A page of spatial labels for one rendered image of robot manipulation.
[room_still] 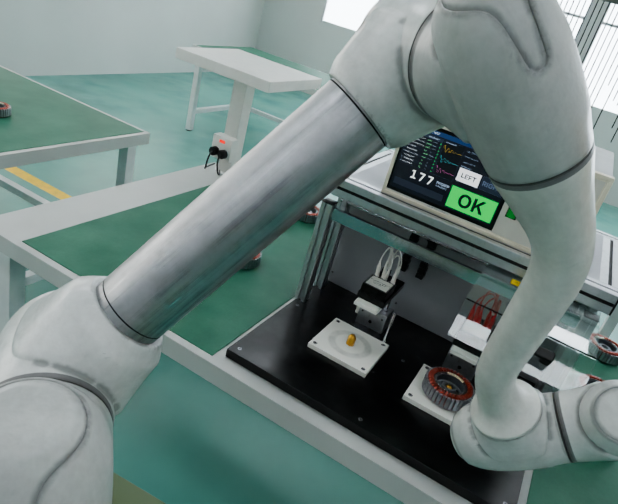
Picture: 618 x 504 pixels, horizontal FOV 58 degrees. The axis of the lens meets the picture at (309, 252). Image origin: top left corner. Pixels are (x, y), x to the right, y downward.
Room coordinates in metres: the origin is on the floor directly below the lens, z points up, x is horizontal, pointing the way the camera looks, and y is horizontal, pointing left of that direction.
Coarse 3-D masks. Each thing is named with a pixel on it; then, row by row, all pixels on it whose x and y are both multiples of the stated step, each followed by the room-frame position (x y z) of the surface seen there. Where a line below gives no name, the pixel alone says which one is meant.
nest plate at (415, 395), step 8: (424, 368) 1.09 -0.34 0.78; (416, 376) 1.05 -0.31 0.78; (424, 376) 1.06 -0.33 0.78; (416, 384) 1.02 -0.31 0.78; (408, 392) 0.98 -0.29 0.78; (416, 392) 0.99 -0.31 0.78; (456, 392) 1.03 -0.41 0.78; (408, 400) 0.96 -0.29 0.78; (416, 400) 0.96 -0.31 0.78; (424, 400) 0.97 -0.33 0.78; (424, 408) 0.95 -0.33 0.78; (432, 408) 0.95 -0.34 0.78; (440, 408) 0.96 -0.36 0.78; (440, 416) 0.94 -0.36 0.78; (448, 416) 0.94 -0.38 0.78; (448, 424) 0.93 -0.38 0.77
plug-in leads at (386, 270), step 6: (384, 252) 1.23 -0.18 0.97; (390, 252) 1.25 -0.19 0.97; (396, 252) 1.26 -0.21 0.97; (390, 258) 1.26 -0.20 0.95; (378, 264) 1.23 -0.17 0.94; (390, 264) 1.27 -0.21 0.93; (378, 270) 1.22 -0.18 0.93; (384, 270) 1.24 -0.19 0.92; (390, 270) 1.27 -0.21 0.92; (396, 270) 1.21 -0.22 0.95; (378, 276) 1.22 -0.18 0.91; (384, 276) 1.21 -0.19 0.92; (396, 276) 1.21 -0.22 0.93; (390, 282) 1.23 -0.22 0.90
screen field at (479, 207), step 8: (456, 192) 1.19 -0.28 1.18; (464, 192) 1.18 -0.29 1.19; (448, 200) 1.19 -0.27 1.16; (456, 200) 1.19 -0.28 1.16; (464, 200) 1.18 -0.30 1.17; (472, 200) 1.18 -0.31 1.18; (480, 200) 1.17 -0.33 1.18; (488, 200) 1.16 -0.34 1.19; (456, 208) 1.18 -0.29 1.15; (464, 208) 1.18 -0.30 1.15; (472, 208) 1.17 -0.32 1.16; (480, 208) 1.17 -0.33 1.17; (488, 208) 1.16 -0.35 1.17; (472, 216) 1.17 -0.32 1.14; (480, 216) 1.16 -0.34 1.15; (488, 216) 1.16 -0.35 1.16
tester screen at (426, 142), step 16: (416, 144) 1.23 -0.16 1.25; (432, 144) 1.22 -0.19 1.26; (448, 144) 1.21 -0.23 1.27; (464, 144) 1.20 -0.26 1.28; (400, 160) 1.24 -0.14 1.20; (416, 160) 1.23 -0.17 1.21; (432, 160) 1.22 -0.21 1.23; (448, 160) 1.21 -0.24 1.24; (464, 160) 1.19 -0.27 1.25; (400, 176) 1.24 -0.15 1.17; (448, 176) 1.20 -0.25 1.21; (416, 192) 1.22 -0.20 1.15; (448, 192) 1.20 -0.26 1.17; (480, 192) 1.17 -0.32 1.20; (448, 208) 1.19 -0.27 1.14; (496, 208) 1.16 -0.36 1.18
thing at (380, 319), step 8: (360, 312) 1.22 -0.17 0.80; (368, 312) 1.22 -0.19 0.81; (384, 312) 1.22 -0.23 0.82; (392, 312) 1.24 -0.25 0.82; (360, 320) 1.22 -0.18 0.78; (368, 320) 1.21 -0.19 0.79; (376, 320) 1.21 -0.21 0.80; (384, 320) 1.20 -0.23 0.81; (376, 328) 1.20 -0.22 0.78; (384, 328) 1.21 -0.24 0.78
